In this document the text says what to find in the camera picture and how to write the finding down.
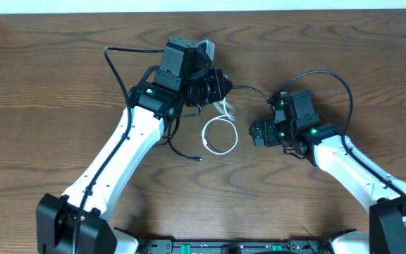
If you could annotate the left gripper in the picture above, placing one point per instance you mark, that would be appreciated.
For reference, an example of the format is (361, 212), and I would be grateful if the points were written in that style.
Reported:
(213, 85)

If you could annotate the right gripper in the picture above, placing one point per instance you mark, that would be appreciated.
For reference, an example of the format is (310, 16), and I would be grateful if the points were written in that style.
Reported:
(268, 138)

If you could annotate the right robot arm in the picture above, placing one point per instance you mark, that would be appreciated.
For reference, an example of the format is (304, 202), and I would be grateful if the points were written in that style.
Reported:
(299, 130)

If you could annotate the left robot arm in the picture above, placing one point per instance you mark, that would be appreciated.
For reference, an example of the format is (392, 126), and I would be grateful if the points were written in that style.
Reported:
(78, 220)

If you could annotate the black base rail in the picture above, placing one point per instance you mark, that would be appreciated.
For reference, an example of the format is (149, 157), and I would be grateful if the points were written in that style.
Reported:
(294, 245)

